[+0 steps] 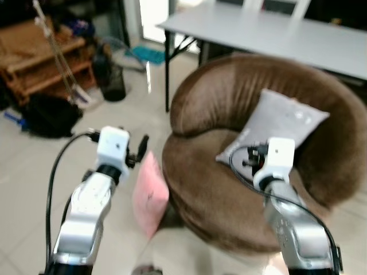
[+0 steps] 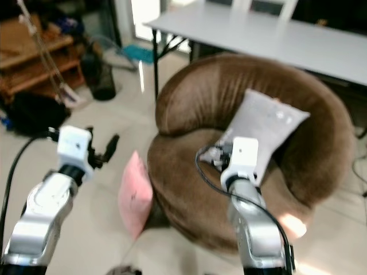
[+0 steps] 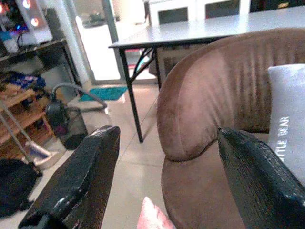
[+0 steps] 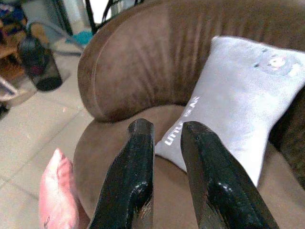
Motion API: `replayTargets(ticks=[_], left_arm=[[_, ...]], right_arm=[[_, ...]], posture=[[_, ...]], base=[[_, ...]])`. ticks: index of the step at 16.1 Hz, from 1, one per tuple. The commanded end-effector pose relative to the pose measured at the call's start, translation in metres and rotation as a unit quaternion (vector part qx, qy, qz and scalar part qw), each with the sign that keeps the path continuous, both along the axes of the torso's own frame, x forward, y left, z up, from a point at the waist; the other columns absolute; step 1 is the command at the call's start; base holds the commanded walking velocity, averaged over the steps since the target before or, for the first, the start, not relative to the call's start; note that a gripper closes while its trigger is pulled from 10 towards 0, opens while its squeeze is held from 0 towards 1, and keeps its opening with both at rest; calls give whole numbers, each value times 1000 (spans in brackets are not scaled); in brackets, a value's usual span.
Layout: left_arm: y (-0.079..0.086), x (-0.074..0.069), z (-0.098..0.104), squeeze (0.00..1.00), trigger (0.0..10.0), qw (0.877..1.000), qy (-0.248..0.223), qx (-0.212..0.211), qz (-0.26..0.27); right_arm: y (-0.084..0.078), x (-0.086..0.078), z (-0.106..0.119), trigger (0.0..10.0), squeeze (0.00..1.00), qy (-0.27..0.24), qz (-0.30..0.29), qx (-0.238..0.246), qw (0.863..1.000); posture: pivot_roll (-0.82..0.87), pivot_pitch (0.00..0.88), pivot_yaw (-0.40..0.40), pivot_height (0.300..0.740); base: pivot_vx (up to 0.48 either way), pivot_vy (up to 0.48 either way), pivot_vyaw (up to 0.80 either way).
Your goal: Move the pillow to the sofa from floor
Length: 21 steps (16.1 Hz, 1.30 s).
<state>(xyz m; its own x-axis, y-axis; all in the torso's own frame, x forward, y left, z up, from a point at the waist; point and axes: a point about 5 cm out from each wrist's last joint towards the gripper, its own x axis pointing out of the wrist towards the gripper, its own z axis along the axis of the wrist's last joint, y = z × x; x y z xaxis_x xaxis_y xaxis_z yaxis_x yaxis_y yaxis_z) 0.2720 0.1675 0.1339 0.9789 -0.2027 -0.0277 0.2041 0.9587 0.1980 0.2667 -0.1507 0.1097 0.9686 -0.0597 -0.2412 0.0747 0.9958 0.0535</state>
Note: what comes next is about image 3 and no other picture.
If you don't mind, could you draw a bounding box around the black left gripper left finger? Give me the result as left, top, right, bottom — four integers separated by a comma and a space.
18, 125, 121, 229

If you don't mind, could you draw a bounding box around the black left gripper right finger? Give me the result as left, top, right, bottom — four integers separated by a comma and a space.
217, 126, 305, 229

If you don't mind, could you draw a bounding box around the pink pillow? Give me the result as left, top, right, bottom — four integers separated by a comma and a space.
136, 196, 177, 229

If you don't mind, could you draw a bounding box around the teal floor mat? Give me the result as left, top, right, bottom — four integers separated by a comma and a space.
78, 85, 128, 102

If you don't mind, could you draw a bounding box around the white printed pillow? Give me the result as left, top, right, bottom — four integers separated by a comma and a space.
266, 63, 305, 187

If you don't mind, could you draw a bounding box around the brown round sofa chair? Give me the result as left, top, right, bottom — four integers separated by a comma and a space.
156, 27, 305, 229

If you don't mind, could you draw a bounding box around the black bag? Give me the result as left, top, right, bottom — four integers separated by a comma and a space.
0, 158, 42, 218

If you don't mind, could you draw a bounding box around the wooden shoe rack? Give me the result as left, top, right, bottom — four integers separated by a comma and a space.
0, 83, 54, 158

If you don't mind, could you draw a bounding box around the blue clothes pile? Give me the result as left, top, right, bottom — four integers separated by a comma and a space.
0, 71, 46, 91

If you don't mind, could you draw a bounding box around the black desk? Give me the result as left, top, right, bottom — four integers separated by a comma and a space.
0, 38, 83, 89

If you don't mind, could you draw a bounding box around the white computer tower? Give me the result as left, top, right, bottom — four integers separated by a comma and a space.
14, 0, 53, 45

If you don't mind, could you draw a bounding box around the grey folding table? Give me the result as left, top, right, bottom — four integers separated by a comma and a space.
108, 6, 305, 144

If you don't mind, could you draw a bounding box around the white glass-door cabinet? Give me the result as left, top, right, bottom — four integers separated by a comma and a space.
147, 0, 251, 26

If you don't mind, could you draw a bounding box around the grey vacuum hose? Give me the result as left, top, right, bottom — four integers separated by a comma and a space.
51, 82, 108, 113

